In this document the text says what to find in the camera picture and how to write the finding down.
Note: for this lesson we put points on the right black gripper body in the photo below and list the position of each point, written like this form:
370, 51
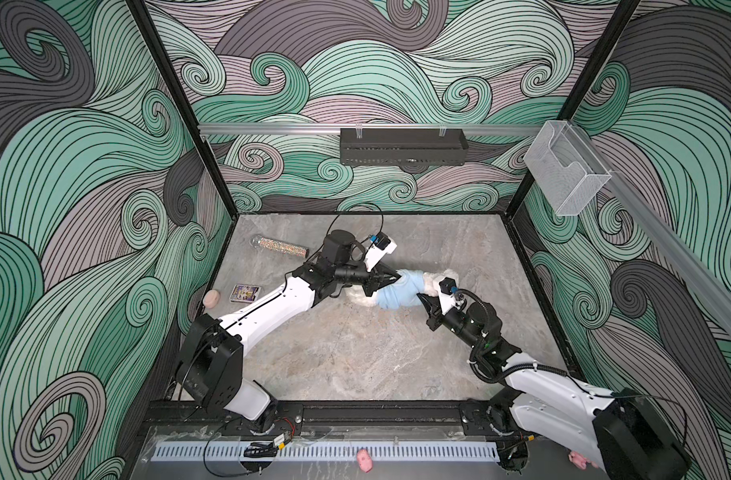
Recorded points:
457, 323

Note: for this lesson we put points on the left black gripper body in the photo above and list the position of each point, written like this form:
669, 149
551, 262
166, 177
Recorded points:
353, 275

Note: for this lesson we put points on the white teddy bear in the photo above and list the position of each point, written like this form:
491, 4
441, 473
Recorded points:
356, 294

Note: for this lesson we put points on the light blue fleece hoodie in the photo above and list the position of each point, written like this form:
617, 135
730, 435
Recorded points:
405, 292

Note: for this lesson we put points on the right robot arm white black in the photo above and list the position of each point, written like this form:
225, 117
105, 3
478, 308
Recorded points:
620, 433

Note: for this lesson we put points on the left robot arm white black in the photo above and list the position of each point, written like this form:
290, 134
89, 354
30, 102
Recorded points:
211, 360

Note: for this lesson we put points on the glass tube with sprinkles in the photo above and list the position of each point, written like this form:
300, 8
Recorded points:
270, 244

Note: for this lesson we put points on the small colourful card pack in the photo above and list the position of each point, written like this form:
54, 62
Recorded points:
245, 293

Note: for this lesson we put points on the pink round ball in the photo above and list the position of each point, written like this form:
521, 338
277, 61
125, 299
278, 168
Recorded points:
211, 299

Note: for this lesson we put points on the pink plush pig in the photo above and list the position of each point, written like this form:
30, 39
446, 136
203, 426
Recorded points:
580, 461

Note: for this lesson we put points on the small pink toy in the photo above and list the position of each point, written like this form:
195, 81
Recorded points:
364, 460

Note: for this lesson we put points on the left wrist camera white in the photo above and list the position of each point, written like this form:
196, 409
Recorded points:
381, 245

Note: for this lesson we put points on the aluminium rail back wall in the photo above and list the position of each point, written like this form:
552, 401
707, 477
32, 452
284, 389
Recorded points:
285, 128

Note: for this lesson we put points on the aluminium rail wall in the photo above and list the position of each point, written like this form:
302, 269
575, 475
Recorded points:
285, 128
636, 182

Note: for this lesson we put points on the black wall tray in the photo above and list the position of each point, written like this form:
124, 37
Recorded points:
417, 148

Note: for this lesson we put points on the clear plastic wall bin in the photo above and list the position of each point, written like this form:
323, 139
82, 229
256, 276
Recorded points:
567, 167

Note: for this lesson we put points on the white slotted cable duct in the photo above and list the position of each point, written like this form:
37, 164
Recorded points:
334, 451

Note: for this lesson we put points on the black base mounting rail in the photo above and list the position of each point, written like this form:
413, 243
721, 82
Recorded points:
473, 416

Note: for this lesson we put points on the aluminium rail right wall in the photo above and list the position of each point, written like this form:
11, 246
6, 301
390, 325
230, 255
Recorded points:
636, 182

